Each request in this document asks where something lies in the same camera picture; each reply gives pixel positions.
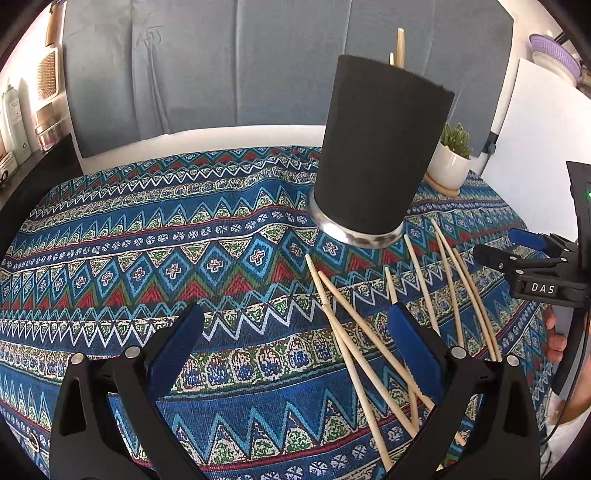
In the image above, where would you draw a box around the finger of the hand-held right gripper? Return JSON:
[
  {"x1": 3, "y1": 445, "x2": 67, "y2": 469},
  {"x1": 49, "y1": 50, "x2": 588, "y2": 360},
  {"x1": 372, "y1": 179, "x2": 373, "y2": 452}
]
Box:
[
  {"x1": 472, "y1": 244, "x2": 578, "y2": 280},
  {"x1": 509, "y1": 228, "x2": 579, "y2": 254}
]

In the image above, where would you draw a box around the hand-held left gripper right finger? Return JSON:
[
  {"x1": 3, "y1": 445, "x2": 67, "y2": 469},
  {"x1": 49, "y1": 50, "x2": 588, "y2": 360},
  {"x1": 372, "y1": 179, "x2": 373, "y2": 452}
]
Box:
[{"x1": 387, "y1": 302, "x2": 541, "y2": 480}]

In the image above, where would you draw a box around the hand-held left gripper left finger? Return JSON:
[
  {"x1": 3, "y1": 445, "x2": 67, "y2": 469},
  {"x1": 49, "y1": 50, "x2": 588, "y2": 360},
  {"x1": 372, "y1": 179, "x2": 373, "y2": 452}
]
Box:
[{"x1": 50, "y1": 300, "x2": 206, "y2": 480}]

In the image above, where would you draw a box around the bunch of wooden chopsticks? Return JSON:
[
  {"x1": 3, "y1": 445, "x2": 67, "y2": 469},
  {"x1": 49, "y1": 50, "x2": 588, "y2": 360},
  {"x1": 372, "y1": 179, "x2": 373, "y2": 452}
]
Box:
[{"x1": 305, "y1": 218, "x2": 504, "y2": 469}]

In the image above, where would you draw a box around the black utensil holder cup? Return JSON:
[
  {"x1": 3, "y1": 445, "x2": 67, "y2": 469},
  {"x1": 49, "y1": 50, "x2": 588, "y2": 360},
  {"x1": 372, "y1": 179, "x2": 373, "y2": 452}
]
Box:
[{"x1": 308, "y1": 54, "x2": 456, "y2": 250}]

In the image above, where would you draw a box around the person's right hand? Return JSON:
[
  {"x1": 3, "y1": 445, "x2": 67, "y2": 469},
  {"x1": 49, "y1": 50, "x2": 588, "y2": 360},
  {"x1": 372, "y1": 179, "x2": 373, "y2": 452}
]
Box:
[{"x1": 545, "y1": 306, "x2": 567, "y2": 365}]

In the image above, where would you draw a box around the patterned blue tablecloth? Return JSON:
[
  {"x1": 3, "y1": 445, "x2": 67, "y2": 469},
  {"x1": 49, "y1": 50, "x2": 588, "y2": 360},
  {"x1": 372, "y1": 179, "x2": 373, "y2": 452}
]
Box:
[{"x1": 0, "y1": 145, "x2": 561, "y2": 480}]

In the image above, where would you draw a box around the round wooden coaster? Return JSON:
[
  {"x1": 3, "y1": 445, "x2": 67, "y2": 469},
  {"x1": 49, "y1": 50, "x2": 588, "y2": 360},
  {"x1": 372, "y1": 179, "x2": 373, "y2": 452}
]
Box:
[{"x1": 424, "y1": 172, "x2": 462, "y2": 197}]

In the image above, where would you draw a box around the white board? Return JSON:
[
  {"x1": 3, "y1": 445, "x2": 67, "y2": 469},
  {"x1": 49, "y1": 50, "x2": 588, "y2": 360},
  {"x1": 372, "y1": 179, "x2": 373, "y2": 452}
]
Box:
[{"x1": 480, "y1": 58, "x2": 591, "y2": 245}]

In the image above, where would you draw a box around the white ceramic plant pot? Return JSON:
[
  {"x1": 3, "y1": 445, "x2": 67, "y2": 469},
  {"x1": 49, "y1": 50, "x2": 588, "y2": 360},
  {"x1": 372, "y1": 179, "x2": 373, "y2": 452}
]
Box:
[{"x1": 427, "y1": 141, "x2": 472, "y2": 191}]

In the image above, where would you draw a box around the green succulent plant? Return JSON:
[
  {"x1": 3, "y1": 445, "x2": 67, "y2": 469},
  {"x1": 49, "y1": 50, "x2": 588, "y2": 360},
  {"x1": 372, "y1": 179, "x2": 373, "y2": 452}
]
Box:
[{"x1": 440, "y1": 122, "x2": 474, "y2": 160}]

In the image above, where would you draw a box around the person's beige clothing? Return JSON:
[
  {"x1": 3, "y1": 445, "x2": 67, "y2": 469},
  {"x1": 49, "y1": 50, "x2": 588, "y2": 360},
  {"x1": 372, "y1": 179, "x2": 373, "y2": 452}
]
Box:
[{"x1": 547, "y1": 392, "x2": 591, "y2": 457}]

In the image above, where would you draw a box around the white bowl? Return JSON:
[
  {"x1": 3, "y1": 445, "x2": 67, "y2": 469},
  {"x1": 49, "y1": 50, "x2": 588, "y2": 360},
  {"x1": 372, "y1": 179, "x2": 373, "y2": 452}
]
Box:
[{"x1": 531, "y1": 51, "x2": 578, "y2": 88}]

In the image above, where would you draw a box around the purple plastic colander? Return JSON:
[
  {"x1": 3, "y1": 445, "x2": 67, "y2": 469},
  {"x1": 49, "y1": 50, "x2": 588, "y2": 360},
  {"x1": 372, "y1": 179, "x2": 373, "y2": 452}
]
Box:
[{"x1": 529, "y1": 33, "x2": 583, "y2": 86}]

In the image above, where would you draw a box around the dark shelf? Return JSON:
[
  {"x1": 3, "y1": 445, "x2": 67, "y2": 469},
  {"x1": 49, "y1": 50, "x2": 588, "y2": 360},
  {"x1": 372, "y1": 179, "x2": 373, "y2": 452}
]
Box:
[{"x1": 0, "y1": 134, "x2": 84, "y2": 222}]

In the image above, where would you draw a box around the pink jar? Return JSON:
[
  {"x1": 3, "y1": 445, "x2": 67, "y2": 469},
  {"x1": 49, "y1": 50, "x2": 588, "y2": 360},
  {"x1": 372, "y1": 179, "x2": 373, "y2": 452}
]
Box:
[{"x1": 36, "y1": 104, "x2": 70, "y2": 151}]

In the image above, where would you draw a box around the white bottle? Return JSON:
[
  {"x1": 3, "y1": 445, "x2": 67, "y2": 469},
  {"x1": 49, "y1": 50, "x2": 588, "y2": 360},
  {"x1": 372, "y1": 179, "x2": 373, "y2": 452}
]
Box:
[{"x1": 2, "y1": 90, "x2": 33, "y2": 164}]

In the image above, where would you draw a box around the grey sofa backrest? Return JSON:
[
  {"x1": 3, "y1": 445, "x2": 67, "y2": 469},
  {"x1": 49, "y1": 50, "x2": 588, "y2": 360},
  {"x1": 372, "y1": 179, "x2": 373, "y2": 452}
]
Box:
[{"x1": 60, "y1": 0, "x2": 515, "y2": 160}]

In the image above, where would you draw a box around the wooden hairbrush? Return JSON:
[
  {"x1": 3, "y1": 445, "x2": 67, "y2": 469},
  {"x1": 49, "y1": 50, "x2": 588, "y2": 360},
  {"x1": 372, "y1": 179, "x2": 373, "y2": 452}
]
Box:
[{"x1": 34, "y1": 48, "x2": 61, "y2": 100}]

